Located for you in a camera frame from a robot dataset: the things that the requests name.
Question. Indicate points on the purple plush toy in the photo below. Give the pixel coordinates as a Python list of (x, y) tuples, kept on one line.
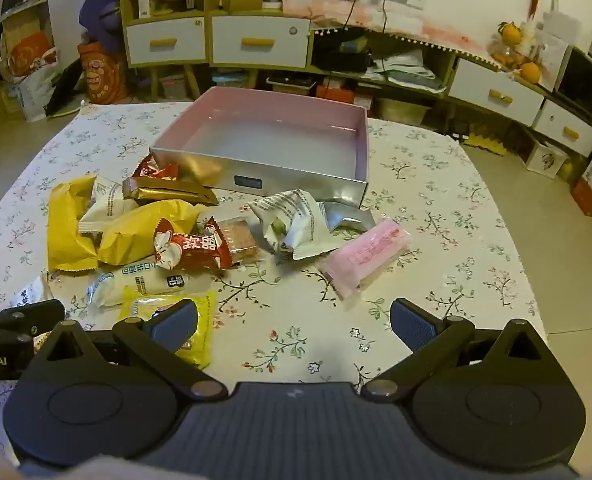
[(101, 15)]

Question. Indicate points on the clear packet with brown cake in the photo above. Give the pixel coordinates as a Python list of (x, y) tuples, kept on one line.
[(243, 240)]

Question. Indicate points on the red printed bag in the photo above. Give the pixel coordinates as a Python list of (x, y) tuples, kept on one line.
[(101, 77)]

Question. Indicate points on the pink cloth runner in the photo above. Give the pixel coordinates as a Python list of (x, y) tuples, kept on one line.
[(406, 25)]

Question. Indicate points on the clear white snack packet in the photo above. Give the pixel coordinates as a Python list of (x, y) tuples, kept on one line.
[(33, 292)]

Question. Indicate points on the yellow clear snack packet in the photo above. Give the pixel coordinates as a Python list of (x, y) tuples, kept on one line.
[(203, 320)]

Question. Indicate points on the clear plastic storage bin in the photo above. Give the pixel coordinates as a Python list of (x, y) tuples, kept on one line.
[(173, 87)]

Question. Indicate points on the white microwave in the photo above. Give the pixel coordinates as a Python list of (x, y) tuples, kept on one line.
[(583, 82)]

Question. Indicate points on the red cardboard box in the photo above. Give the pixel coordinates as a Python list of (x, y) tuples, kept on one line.
[(341, 95)]

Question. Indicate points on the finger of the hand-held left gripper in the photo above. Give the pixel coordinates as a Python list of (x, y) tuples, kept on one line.
[(6, 337), (31, 315)]

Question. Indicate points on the silver foil snack packet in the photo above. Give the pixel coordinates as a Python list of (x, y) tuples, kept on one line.
[(348, 217)]

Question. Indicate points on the silver box with pink inside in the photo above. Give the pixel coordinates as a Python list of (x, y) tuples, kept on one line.
[(276, 160)]

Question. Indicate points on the white packet with green print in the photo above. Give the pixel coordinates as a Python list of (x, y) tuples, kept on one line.
[(296, 220)]

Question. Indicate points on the pink snack packet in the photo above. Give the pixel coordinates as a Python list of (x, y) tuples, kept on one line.
[(366, 257)]

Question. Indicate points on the white bread roll packet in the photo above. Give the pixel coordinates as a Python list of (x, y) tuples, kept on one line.
[(126, 282)]

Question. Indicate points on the white and red bag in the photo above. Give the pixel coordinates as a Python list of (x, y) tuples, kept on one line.
[(31, 75)]

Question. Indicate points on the long yellow sideboard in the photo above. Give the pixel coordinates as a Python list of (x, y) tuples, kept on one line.
[(426, 60)]

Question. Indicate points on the small red snack packet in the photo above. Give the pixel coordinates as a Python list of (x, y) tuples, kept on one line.
[(155, 167)]

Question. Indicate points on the gold brown snack packet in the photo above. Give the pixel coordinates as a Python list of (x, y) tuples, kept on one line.
[(166, 191)]

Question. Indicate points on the black flat board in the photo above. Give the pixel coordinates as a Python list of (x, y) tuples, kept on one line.
[(66, 90)]

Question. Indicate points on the orange fruit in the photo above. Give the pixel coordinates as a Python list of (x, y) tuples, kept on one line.
[(531, 72), (510, 34)]

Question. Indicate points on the red packet with white figure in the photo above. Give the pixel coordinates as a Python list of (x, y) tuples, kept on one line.
[(191, 250)]

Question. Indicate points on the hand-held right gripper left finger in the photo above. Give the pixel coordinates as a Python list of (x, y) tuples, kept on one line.
[(173, 322)]

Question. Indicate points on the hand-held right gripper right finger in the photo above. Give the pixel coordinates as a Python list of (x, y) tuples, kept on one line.
[(412, 325)]

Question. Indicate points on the yellow shelf cabinet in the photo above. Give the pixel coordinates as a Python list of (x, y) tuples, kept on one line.
[(166, 5)]

